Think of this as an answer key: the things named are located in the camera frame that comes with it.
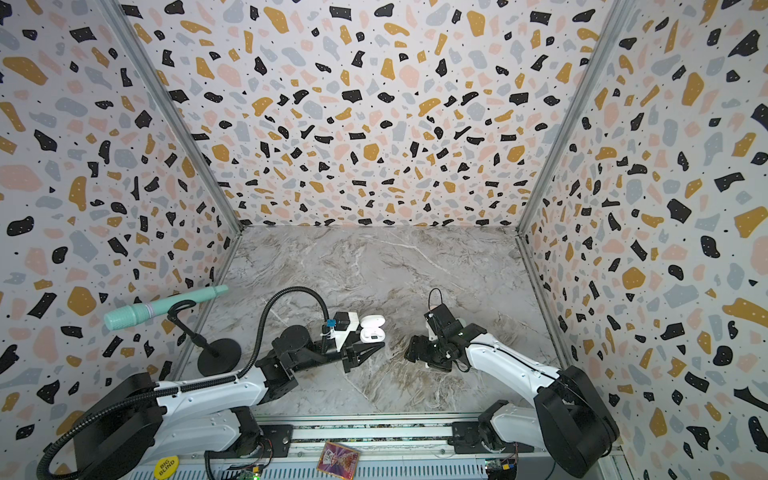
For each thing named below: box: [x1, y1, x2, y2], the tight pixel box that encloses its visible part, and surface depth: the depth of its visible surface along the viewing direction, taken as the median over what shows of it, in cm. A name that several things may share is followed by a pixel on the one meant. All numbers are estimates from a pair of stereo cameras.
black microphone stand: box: [167, 300, 242, 377], surface depth 87 cm
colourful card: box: [316, 442, 361, 480], surface depth 71 cm
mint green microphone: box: [104, 284, 229, 330], surface depth 63 cm
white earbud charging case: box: [360, 314, 386, 343], surface depth 70 cm
